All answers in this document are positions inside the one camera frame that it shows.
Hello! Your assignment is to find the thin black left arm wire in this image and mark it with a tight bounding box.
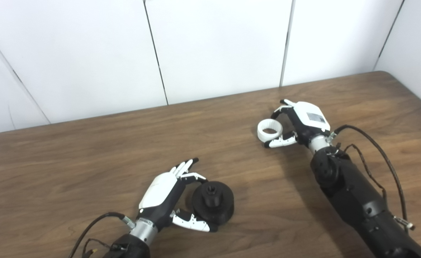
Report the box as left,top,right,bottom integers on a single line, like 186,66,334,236
82,238,127,258

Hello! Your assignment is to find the thin black arm wire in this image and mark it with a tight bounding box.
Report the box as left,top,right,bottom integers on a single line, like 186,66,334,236
341,143,388,206
82,238,127,258

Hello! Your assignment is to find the thick black right wrist cable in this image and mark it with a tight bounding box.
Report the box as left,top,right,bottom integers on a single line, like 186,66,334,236
329,124,415,231

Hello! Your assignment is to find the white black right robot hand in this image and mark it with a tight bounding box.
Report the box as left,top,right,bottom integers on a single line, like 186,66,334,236
264,99,331,149

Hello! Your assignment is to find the thin black right arm wire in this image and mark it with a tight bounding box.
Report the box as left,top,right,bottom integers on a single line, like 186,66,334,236
341,143,388,206

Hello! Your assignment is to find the thick black left wrist cable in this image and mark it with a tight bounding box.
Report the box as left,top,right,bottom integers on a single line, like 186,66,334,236
68,212,136,258

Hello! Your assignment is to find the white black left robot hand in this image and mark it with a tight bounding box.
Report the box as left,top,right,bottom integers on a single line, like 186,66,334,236
138,158,219,233

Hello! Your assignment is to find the white plastic ring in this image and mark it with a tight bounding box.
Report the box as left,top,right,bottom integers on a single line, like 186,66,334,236
257,119,283,142

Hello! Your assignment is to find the thick black wrist cable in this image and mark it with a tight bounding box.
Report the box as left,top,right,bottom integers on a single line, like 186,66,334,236
68,212,136,258
329,124,415,231

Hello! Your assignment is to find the round black plastic part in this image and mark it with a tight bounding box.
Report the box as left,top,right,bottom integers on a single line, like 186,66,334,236
191,181,235,226

